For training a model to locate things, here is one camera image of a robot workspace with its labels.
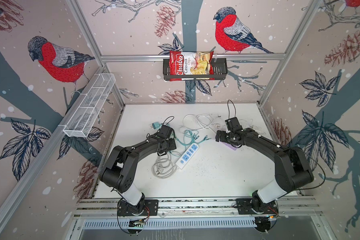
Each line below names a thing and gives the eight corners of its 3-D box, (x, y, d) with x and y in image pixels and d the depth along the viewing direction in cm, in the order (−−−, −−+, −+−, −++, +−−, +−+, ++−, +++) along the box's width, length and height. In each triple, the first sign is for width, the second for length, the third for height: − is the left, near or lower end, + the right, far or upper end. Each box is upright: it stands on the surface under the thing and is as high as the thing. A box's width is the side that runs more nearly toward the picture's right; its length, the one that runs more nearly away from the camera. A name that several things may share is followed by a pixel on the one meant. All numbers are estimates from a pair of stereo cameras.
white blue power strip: (175, 166, 89) (174, 164, 87) (194, 143, 99) (194, 141, 97) (181, 171, 87) (181, 169, 85) (200, 147, 97) (200, 145, 95)
